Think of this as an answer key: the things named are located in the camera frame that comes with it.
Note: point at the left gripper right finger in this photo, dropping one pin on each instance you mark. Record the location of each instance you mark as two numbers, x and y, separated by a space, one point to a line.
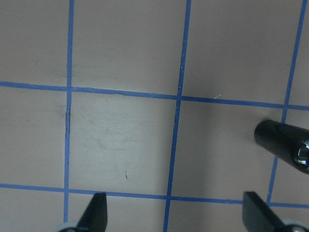
257 216

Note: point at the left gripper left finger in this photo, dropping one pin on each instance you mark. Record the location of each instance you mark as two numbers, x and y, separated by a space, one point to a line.
95 217

